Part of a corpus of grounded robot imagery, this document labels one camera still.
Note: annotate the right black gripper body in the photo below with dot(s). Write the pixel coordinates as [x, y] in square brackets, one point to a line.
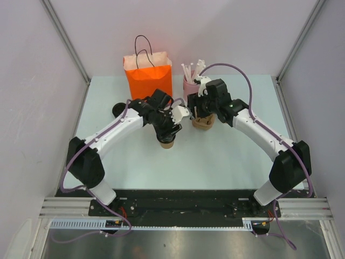
[204, 106]

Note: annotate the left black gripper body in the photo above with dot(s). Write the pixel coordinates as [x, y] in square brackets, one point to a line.
[163, 123]

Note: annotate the brown pulp cup carrier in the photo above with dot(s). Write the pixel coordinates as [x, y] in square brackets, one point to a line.
[204, 123]

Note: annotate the brown paper coffee cup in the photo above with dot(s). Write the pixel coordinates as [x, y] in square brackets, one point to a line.
[167, 145]

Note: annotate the black plastic cup lid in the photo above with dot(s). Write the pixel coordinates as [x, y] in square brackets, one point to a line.
[167, 140]

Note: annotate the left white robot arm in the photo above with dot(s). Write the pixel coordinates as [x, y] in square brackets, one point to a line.
[84, 158]

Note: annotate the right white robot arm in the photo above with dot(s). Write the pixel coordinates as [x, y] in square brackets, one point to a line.
[291, 160]

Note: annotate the pink straw holder cup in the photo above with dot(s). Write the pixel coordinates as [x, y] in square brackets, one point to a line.
[189, 88]

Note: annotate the orange paper bag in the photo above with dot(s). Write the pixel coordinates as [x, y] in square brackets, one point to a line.
[147, 71]

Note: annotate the stack of black lids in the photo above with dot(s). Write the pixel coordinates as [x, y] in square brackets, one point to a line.
[119, 110]

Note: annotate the white wrapped straws bundle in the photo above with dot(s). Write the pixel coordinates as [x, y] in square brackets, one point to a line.
[190, 73]

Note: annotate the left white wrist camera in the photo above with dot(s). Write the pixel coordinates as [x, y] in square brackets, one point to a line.
[178, 113]

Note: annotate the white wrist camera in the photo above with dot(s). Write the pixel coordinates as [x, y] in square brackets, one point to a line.
[201, 81]
[178, 113]

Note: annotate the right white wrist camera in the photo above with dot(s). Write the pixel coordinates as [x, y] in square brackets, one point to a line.
[201, 81]

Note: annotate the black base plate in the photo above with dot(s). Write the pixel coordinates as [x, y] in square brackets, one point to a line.
[206, 204]

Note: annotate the white cable duct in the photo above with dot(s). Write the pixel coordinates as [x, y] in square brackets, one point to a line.
[112, 224]

